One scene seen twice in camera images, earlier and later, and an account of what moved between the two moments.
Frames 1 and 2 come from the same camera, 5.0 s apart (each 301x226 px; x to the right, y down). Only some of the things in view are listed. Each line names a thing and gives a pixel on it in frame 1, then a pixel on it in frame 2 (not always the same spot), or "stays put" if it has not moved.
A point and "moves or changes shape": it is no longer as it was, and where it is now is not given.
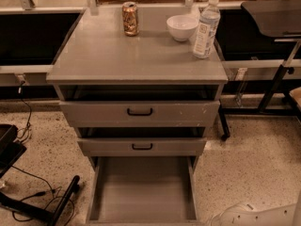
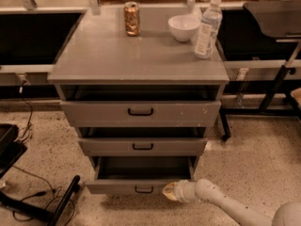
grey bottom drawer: (143, 191) moves or changes shape
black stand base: (11, 148) stays put
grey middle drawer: (142, 147) stays put
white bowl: (182, 26) stays put
